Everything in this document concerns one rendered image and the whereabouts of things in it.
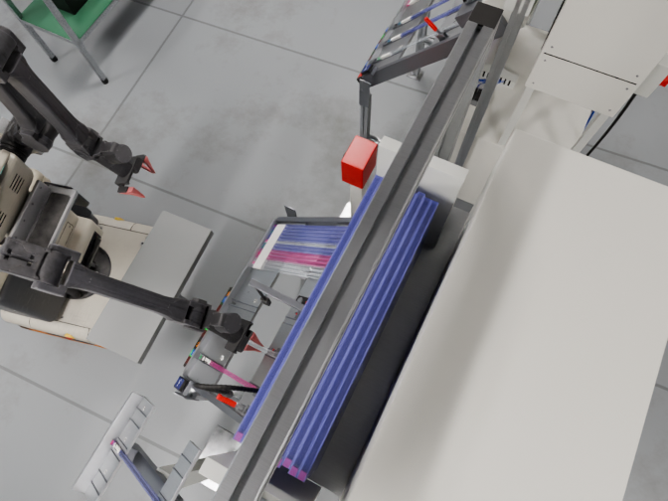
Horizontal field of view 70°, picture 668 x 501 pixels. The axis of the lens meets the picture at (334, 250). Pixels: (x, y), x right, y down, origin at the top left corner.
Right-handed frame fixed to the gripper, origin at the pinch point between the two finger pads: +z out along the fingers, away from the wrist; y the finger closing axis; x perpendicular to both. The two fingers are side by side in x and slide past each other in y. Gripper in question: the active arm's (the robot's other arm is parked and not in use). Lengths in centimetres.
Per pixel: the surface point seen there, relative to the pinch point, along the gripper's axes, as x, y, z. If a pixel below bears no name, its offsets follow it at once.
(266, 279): 18.4, 22.5, -0.2
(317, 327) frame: -87, 0, -47
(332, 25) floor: 129, 209, 5
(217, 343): 26.4, -4.5, -0.3
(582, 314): -96, 22, -12
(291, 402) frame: -88, -8, -46
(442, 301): -83, 15, -25
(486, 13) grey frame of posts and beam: -87, 51, -47
